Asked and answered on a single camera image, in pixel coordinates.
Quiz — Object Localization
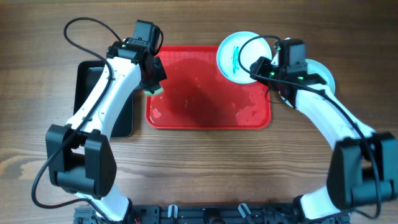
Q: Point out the yellow green sponge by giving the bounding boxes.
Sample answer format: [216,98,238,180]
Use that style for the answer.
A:
[144,84,164,96]

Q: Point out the white plate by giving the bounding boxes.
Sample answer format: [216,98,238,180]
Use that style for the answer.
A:
[216,31,272,84]
[279,58,336,109]

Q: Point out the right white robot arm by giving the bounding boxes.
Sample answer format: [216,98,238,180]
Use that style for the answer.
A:
[248,57,397,222]

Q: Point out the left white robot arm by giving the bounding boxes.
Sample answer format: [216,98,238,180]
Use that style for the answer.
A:
[44,41,167,223]

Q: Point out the red plastic tray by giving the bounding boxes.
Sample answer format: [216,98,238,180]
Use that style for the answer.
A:
[145,45,271,129]

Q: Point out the black water tray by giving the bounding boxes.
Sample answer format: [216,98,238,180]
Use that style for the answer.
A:
[73,60,134,138]

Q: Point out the black mounting rail base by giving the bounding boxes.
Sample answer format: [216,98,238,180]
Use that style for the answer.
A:
[73,202,351,224]

